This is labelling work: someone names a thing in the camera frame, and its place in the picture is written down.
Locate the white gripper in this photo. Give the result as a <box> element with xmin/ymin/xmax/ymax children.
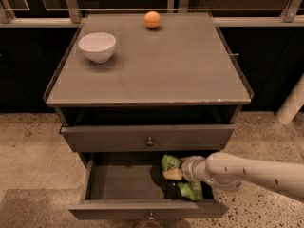
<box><xmin>162</xmin><ymin>156</ymin><xmax>207</xmax><ymax>182</ymax></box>

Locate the grey drawer cabinet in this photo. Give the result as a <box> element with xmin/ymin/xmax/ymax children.
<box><xmin>45</xmin><ymin>13</ymin><xmax>253</xmax><ymax>156</ymax></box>

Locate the green rice chip bag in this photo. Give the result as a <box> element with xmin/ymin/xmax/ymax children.
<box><xmin>161</xmin><ymin>155</ymin><xmax>203</xmax><ymax>201</ymax></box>

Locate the metal window frame rail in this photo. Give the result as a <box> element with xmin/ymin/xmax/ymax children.
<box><xmin>0</xmin><ymin>0</ymin><xmax>304</xmax><ymax>28</ymax></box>

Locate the grey top drawer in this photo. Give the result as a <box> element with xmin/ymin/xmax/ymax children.
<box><xmin>61</xmin><ymin>124</ymin><xmax>235</xmax><ymax>153</ymax></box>

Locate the grey open middle drawer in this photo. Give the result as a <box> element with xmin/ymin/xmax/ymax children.
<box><xmin>69</xmin><ymin>152</ymin><xmax>228</xmax><ymax>219</ymax></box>

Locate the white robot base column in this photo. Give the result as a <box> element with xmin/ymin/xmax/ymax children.
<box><xmin>276</xmin><ymin>73</ymin><xmax>304</xmax><ymax>125</ymax></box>

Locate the white ceramic bowl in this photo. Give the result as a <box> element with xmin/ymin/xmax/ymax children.
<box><xmin>78</xmin><ymin>32</ymin><xmax>116</xmax><ymax>63</ymax></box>

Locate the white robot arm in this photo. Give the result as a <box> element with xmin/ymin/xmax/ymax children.
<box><xmin>161</xmin><ymin>152</ymin><xmax>304</xmax><ymax>201</ymax></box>

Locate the orange fruit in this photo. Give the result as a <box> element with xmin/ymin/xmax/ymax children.
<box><xmin>144</xmin><ymin>11</ymin><xmax>161</xmax><ymax>29</ymax></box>

